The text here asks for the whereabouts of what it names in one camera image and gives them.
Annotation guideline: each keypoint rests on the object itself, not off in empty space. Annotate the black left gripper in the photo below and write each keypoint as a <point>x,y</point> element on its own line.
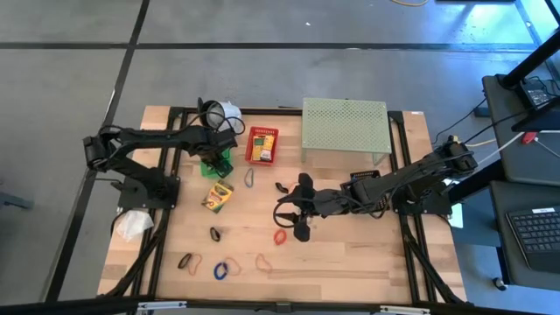
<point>214,149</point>

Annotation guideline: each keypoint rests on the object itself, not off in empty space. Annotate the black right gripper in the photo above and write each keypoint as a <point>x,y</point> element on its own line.
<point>332,201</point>

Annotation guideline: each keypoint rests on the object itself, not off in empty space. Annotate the yellow green crayon box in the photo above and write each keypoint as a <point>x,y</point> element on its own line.
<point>217,197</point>

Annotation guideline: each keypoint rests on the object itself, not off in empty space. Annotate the large yellow crayon box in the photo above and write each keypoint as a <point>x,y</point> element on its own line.
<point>268,142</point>

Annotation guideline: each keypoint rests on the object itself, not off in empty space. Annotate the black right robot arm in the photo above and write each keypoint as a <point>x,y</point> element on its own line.
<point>415,175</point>

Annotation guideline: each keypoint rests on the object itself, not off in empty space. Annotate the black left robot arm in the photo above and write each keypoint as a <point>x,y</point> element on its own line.
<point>144,136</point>

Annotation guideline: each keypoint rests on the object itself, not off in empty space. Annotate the black side desk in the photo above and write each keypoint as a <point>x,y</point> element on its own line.
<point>501,100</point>

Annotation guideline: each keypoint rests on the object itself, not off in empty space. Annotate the green plastic basket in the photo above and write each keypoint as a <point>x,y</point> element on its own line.
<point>205,168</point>

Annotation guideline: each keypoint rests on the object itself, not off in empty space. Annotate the red plastic basket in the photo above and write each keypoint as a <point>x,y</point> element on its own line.
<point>249,146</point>

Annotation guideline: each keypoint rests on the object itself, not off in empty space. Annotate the blue silicone wristband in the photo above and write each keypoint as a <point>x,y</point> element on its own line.
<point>249,186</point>

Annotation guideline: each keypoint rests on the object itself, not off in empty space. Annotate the black plastic basket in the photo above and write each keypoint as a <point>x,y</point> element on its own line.
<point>365,175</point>

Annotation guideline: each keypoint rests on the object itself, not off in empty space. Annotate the green perforated metal shelf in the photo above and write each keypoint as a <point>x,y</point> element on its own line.
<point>345,124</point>

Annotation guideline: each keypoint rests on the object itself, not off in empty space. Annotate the white plastic bag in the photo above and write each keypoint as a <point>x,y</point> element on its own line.
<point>131,225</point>

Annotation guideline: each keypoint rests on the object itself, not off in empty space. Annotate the white paper sheet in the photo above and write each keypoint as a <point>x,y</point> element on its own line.
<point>457,216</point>

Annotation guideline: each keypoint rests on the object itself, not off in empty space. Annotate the yellow plug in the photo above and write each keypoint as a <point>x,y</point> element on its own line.
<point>455,139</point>

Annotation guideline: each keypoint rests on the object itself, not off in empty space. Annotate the small black floor box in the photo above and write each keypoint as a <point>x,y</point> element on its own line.
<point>482,111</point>

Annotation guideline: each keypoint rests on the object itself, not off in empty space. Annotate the black caster wheel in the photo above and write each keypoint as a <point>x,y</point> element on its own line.
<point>499,284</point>

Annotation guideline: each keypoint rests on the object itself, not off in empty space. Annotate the grey chair base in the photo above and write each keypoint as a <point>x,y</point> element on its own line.
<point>13,201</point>

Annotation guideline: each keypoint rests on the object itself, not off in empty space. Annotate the black keyboard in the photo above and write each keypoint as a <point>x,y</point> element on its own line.
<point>536,234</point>

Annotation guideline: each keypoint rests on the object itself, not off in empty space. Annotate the black power adapter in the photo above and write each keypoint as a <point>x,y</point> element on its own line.
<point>536,97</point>

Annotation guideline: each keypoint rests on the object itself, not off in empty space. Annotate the black diagonal pole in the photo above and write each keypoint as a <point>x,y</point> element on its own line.
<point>531,59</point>

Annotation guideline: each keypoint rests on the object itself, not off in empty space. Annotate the black aluminium table frame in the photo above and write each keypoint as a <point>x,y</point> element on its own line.
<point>219,307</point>

